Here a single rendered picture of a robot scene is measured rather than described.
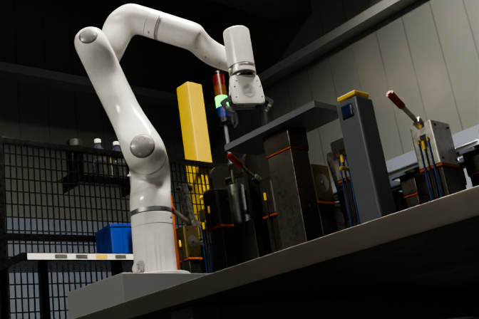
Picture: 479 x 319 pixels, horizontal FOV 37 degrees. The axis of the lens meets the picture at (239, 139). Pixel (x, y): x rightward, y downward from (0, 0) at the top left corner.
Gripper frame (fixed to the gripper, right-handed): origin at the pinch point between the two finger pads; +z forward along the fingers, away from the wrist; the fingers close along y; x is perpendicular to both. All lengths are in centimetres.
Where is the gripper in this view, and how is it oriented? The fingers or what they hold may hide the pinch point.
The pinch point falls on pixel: (250, 123)
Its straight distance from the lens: 214.2
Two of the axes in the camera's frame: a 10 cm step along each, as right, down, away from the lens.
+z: 1.4, 9.4, -3.2
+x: -2.9, 3.5, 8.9
